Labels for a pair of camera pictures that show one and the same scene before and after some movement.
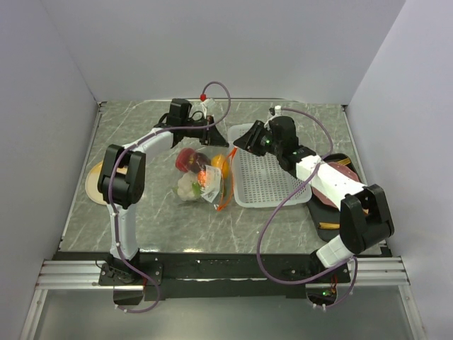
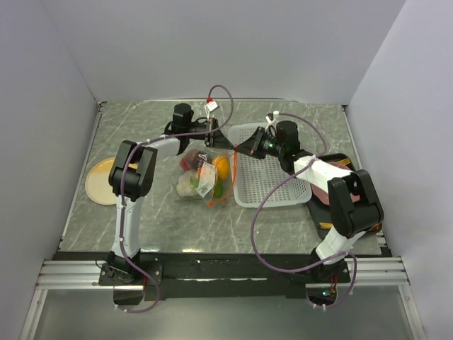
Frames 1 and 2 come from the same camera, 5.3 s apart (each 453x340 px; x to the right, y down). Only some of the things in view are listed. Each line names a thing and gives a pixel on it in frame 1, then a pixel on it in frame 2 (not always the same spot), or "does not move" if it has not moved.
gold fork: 344,161 does not move
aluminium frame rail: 83,275 does not move
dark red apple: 197,162 → 189,161
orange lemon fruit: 221,160 does not move
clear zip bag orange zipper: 204,172 does not move
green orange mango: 202,178 → 207,171
